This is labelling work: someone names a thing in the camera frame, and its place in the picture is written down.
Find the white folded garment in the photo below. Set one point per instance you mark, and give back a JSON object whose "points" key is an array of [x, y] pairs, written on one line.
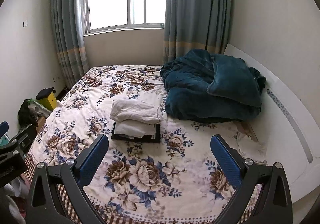
{"points": [[132, 130]]}

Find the yellow box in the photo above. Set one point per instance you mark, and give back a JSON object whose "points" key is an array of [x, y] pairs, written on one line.
{"points": [[48, 101]]}

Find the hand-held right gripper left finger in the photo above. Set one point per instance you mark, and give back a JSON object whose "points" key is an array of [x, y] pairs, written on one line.
{"points": [[92, 157]]}

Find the crumpled white garment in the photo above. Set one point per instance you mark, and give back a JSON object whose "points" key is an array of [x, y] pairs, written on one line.
{"points": [[251, 147]]}

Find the white cloth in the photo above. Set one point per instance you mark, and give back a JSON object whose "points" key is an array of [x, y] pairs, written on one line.
{"points": [[12, 201]]}

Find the teal fleece pillow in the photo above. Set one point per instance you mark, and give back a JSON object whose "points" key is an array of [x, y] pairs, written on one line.
{"points": [[235, 81]]}

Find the beige long-sleeve shirt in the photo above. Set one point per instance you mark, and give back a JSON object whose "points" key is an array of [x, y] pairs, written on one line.
{"points": [[135, 111]]}

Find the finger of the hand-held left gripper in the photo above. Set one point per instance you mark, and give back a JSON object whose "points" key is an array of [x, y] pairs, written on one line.
{"points": [[3, 129], [25, 137]]}

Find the wall socket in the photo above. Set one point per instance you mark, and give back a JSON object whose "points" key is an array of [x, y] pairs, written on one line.
{"points": [[57, 79]]}

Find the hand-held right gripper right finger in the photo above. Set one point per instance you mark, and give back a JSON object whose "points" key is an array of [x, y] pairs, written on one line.
{"points": [[225, 159]]}

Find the black cloth on box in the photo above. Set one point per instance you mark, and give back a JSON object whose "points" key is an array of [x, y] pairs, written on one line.
{"points": [[44, 92]]}

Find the white wall switch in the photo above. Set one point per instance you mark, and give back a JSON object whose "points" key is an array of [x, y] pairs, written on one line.
{"points": [[25, 23]]}

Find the white headboard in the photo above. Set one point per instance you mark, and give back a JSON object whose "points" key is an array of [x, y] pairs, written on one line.
{"points": [[287, 104]]}

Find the grey-blue striped curtain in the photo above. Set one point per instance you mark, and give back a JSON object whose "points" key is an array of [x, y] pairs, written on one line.
{"points": [[67, 26], [197, 9]]}

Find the floral bed sheet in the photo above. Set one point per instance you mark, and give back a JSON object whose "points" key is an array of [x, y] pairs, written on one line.
{"points": [[150, 176]]}

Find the teal fleece blanket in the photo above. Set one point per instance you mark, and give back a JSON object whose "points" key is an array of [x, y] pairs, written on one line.
{"points": [[190, 104]]}

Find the dark clothes pile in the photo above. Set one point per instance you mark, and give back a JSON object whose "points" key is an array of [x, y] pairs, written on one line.
{"points": [[25, 114]]}

